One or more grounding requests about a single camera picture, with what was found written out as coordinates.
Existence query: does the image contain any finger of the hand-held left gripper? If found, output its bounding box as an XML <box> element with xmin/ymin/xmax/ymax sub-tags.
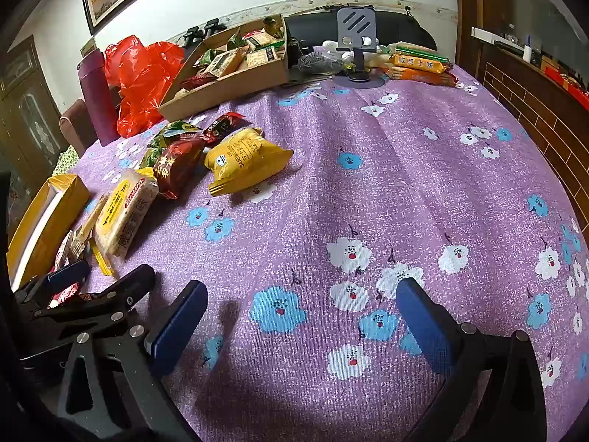
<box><xmin>31</xmin><ymin>264</ymin><xmax>156</xmax><ymax>338</ymax></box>
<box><xmin>13</xmin><ymin>259</ymin><xmax>91</xmax><ymax>308</ymax></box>

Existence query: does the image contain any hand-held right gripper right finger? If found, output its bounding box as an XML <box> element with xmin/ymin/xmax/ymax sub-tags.
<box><xmin>396</xmin><ymin>277</ymin><xmax>549</xmax><ymax>442</ymax></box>

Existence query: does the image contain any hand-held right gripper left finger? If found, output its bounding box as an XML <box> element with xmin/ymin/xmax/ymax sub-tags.
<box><xmin>57</xmin><ymin>280</ymin><xmax>209</xmax><ymax>442</ymax></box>

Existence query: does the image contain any pale yellow cracker pack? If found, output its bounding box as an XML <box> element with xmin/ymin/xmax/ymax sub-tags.
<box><xmin>93</xmin><ymin>169</ymin><xmax>160</xmax><ymax>259</ymax></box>

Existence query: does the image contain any yellow cardboard box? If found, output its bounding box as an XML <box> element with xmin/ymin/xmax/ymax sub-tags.
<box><xmin>6</xmin><ymin>173</ymin><xmax>91</xmax><ymax>292</ymax></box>

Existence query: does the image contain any dark red snack packet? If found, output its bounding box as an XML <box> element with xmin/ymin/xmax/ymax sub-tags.
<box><xmin>153</xmin><ymin>134</ymin><xmax>209</xmax><ymax>200</ymax></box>

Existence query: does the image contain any yellow snack bag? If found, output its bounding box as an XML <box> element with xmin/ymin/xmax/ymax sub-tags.
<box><xmin>204</xmin><ymin>127</ymin><xmax>294</xmax><ymax>197</ymax></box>

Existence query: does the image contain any thin yellow stick packet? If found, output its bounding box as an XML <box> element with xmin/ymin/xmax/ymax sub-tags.
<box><xmin>89</xmin><ymin>242</ymin><xmax>116</xmax><ymax>278</ymax></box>

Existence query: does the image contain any green patterned cushion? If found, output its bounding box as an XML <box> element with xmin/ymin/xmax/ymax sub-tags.
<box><xmin>52</xmin><ymin>145</ymin><xmax>80</xmax><ymax>176</ymax></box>

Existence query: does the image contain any purple floral tablecloth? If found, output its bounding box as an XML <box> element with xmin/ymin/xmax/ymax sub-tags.
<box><xmin>50</xmin><ymin>62</ymin><xmax>589</xmax><ymax>442</ymax></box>

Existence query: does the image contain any green snack packet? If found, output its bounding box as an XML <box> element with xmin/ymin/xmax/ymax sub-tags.
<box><xmin>140</xmin><ymin>121</ymin><xmax>204</xmax><ymax>169</ymax></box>

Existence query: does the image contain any dark wooden cabinet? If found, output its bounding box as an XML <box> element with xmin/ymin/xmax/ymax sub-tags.
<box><xmin>0</xmin><ymin>34</ymin><xmax>64</xmax><ymax>222</ymax></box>

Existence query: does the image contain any purple thermos bottle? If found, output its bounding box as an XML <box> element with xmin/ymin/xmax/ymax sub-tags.
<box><xmin>76</xmin><ymin>47</ymin><xmax>121</xmax><ymax>147</ymax></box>

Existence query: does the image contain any red and black snack packet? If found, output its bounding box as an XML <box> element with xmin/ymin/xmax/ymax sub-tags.
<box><xmin>204</xmin><ymin>112</ymin><xmax>248</xmax><ymax>144</ymax></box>

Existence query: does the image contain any red plastic bag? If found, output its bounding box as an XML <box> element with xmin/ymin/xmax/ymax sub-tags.
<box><xmin>104</xmin><ymin>35</ymin><xmax>186</xmax><ymax>139</ymax></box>

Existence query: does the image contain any brown cardboard tray box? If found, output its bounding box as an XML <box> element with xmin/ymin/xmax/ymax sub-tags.
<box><xmin>158</xmin><ymin>13</ymin><xmax>290</xmax><ymax>123</ymax></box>

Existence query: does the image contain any pile of assorted snack packets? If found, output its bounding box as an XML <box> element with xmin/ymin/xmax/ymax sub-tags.
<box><xmin>179</xmin><ymin>16</ymin><xmax>287</xmax><ymax>90</ymax></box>

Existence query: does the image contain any brick pattern counter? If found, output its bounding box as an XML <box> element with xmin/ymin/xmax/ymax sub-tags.
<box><xmin>481</xmin><ymin>48</ymin><xmax>589</xmax><ymax>222</ymax></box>

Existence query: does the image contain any orange cracker packet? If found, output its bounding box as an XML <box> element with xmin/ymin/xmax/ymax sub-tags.
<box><xmin>389</xmin><ymin>53</ymin><xmax>450</xmax><ymax>74</ymax></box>
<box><xmin>383</xmin><ymin>67</ymin><xmax>457</xmax><ymax>87</ymax></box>

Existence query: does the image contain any green and white cracker packet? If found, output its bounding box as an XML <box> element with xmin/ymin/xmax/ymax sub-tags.
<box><xmin>389</xmin><ymin>42</ymin><xmax>449</xmax><ymax>60</ymax></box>

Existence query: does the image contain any grey mesh bag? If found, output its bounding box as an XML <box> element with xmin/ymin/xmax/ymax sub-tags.
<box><xmin>298</xmin><ymin>52</ymin><xmax>343</xmax><ymax>76</ymax></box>

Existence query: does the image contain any red box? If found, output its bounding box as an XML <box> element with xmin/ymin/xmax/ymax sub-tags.
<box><xmin>543</xmin><ymin>57</ymin><xmax>589</xmax><ymax>104</ymax></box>

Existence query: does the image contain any white plush toy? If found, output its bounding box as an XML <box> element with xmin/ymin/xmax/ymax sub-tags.
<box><xmin>321</xmin><ymin>37</ymin><xmax>392</xmax><ymax>62</ymax></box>

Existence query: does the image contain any black sofa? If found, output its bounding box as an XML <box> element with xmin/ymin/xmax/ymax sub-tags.
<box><xmin>284</xmin><ymin>8</ymin><xmax>439</xmax><ymax>53</ymax></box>

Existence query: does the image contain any white shelf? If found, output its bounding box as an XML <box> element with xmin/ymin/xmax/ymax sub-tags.
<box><xmin>471</xmin><ymin>27</ymin><xmax>512</xmax><ymax>45</ymax></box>

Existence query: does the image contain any grey phone stand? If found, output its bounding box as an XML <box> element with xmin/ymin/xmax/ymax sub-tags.
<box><xmin>332</xmin><ymin>6</ymin><xmax>386</xmax><ymax>89</ymax></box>

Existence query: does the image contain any wooden door frame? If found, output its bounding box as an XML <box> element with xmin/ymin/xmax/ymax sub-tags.
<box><xmin>455</xmin><ymin>0</ymin><xmax>485</xmax><ymax>81</ymax></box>

